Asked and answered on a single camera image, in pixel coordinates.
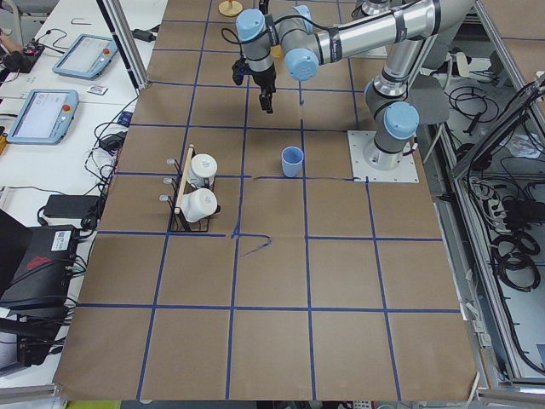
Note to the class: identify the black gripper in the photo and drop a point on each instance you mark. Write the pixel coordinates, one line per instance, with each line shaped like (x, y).
(263, 80)

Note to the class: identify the light blue cup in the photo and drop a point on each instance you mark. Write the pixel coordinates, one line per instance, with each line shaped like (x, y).
(292, 159)

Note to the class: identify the bamboo cylinder holder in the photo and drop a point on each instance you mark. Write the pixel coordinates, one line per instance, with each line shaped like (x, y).
(277, 52)

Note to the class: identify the white mug far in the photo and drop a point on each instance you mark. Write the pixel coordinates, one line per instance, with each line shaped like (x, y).
(203, 168)

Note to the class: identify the white mug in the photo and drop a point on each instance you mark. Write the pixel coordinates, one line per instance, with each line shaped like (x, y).
(203, 168)
(199, 204)

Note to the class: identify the wooden mug tree stand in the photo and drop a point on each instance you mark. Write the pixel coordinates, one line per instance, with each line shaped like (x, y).
(230, 8)

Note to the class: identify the white mug near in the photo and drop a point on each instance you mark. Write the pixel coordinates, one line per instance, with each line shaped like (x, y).
(199, 204)

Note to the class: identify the grey office chair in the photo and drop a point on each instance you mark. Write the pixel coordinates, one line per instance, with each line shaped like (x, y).
(426, 94)

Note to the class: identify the teach pendant far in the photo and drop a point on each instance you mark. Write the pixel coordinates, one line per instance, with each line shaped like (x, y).
(87, 58)

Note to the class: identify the teach pendant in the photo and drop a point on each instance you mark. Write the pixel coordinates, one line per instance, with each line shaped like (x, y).
(87, 58)
(45, 117)

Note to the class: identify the teach pendant near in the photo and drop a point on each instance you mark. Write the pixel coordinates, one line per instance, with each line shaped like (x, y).
(45, 117)

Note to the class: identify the black power adapter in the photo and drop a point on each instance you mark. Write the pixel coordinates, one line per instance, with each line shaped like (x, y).
(67, 207)

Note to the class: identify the black computer box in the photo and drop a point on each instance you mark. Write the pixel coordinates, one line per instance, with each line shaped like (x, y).
(34, 263)

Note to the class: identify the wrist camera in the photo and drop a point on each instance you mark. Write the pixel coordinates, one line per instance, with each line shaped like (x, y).
(239, 71)

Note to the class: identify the black wire mug rack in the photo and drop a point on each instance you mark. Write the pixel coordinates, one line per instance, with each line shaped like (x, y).
(180, 186)

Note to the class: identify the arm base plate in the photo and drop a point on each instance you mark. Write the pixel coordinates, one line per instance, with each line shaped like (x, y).
(370, 164)

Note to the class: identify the aluminium frame post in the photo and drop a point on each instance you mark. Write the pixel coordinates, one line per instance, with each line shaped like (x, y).
(118, 26)

